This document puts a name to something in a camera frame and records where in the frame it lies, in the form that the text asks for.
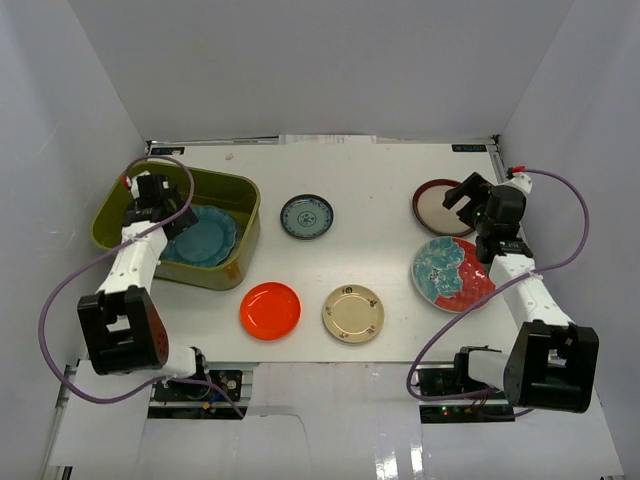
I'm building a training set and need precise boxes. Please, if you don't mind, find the blue table label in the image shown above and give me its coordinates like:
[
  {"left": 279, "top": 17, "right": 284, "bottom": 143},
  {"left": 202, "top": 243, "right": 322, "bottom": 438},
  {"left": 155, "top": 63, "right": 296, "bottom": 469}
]
[
  {"left": 149, "top": 146, "right": 185, "bottom": 156},
  {"left": 451, "top": 144, "right": 487, "bottom": 153}
]

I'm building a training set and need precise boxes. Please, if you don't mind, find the orange plate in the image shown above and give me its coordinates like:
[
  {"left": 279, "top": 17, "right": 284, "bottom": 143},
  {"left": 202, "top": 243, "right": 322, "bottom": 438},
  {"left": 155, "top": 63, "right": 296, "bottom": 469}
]
[{"left": 239, "top": 282, "right": 301, "bottom": 341}]

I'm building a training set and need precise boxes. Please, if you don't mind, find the cream floral plate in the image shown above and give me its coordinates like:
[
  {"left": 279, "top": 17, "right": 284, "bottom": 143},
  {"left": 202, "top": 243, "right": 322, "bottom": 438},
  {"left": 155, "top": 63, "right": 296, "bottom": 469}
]
[{"left": 322, "top": 284, "right": 385, "bottom": 344}]

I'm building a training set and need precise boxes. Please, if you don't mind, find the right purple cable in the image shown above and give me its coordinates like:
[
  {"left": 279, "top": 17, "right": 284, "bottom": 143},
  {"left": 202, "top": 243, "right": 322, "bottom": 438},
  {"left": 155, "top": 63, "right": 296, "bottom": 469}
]
[{"left": 405, "top": 168, "right": 591, "bottom": 419}]

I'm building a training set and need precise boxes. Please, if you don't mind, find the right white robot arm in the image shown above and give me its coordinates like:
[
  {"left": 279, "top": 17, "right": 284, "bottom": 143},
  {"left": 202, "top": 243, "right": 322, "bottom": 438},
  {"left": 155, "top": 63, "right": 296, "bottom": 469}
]
[{"left": 443, "top": 168, "right": 599, "bottom": 413}]

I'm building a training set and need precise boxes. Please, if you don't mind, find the red rimmed cream plate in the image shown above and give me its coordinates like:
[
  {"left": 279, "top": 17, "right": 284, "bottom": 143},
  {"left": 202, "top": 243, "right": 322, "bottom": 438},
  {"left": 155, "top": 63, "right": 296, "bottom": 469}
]
[{"left": 412, "top": 179, "right": 474, "bottom": 237}]

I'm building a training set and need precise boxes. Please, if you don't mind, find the small blue patterned dish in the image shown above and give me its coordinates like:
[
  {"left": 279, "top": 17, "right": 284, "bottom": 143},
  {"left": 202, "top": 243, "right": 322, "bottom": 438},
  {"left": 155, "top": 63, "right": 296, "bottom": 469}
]
[{"left": 279, "top": 193, "right": 335, "bottom": 240}]

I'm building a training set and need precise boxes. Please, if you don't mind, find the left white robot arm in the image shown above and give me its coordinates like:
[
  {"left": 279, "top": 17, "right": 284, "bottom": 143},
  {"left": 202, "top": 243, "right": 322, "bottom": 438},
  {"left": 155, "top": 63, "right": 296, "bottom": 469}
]
[{"left": 77, "top": 171, "right": 212, "bottom": 399}]

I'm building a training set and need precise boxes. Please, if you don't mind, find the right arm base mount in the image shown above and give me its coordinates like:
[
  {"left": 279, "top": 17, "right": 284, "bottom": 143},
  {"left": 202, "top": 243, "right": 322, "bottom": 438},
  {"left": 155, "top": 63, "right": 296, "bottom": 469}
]
[{"left": 412, "top": 364, "right": 515, "bottom": 425}]

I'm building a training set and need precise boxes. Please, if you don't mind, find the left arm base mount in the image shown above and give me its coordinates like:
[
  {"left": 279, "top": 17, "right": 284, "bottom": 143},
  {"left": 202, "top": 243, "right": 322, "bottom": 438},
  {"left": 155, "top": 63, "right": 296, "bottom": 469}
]
[{"left": 148, "top": 370, "right": 247, "bottom": 420}]

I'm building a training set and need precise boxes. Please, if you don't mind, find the right blue table label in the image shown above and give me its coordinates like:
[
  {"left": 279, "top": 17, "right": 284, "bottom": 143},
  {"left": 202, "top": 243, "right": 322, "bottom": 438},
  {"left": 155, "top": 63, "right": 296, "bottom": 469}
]
[{"left": 451, "top": 144, "right": 487, "bottom": 153}]

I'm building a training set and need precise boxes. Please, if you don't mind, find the olive green plastic bin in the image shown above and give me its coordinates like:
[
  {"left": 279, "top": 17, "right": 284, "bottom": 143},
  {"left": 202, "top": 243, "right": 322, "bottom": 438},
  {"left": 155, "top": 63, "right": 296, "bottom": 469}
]
[{"left": 91, "top": 168, "right": 261, "bottom": 291}]

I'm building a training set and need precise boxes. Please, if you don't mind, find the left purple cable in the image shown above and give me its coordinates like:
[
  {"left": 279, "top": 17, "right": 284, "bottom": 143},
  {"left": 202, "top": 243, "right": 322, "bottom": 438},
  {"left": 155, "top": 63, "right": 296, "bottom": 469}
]
[{"left": 37, "top": 155, "right": 246, "bottom": 419}]

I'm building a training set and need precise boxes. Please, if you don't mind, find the teal scalloped plate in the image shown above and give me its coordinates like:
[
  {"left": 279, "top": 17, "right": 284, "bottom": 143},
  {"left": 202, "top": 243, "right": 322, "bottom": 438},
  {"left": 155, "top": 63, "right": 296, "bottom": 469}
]
[{"left": 161, "top": 206, "right": 238, "bottom": 268}]

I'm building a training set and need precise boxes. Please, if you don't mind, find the left blue table label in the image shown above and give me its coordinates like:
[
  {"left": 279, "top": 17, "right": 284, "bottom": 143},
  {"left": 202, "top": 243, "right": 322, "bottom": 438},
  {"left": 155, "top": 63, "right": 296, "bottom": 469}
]
[{"left": 149, "top": 146, "right": 185, "bottom": 156}]

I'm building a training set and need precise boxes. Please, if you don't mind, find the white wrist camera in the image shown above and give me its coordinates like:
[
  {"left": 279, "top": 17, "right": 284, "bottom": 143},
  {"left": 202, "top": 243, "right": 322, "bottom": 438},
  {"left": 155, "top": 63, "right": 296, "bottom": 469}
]
[
  {"left": 504, "top": 166, "right": 533, "bottom": 195},
  {"left": 121, "top": 171, "right": 150, "bottom": 199}
]

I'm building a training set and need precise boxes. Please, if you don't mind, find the teal and red floral plate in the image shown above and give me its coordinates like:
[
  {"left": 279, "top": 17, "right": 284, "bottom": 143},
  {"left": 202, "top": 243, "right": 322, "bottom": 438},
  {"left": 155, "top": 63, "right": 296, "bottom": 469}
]
[{"left": 410, "top": 236, "right": 495, "bottom": 314}]

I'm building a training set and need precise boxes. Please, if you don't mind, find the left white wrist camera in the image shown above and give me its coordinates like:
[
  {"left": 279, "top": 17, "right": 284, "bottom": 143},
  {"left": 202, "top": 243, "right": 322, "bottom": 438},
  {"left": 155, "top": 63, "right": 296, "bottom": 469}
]
[{"left": 121, "top": 171, "right": 150, "bottom": 199}]

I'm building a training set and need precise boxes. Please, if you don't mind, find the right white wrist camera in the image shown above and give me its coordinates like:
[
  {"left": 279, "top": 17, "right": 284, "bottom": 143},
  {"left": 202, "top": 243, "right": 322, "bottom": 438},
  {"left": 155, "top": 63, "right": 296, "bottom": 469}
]
[{"left": 504, "top": 166, "right": 533, "bottom": 195}]

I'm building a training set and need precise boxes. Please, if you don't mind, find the purple cable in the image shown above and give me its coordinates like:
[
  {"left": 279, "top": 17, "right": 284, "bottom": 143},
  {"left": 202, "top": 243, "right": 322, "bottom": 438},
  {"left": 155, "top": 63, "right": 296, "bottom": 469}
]
[
  {"left": 37, "top": 155, "right": 246, "bottom": 419},
  {"left": 405, "top": 168, "right": 591, "bottom": 419}
]

